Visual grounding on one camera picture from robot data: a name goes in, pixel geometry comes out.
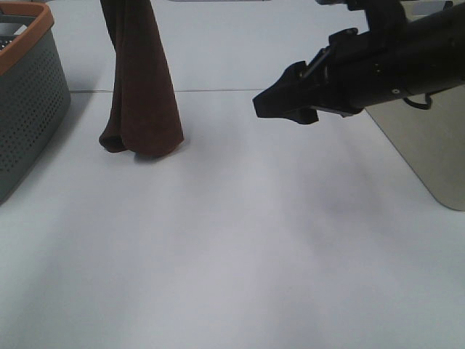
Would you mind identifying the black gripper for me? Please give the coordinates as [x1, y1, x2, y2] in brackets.
[253, 28, 391, 125]

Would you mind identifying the brown towel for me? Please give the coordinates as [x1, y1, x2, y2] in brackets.
[99, 1, 184, 158]

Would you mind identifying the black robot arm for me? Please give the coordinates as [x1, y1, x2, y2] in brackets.
[253, 1, 464, 125]

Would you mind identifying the beige basket grey rim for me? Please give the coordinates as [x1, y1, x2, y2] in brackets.
[368, 1, 464, 211]

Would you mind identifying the grey perforated basket orange rim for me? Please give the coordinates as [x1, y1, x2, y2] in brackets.
[1, 1, 70, 201]

